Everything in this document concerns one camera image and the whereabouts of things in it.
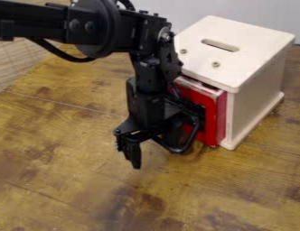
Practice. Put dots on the woven mat at left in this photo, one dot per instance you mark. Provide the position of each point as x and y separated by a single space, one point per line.
19 55

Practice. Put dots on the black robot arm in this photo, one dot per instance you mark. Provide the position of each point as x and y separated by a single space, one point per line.
86 31

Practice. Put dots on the white wooden box cabinet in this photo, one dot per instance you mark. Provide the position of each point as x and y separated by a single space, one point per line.
238 58

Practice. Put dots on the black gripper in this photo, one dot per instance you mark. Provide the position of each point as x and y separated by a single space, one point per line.
151 109

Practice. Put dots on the red drawer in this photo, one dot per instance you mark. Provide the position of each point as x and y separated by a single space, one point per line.
212 99

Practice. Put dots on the black metal drawer handle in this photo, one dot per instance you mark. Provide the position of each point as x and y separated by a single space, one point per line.
170 138

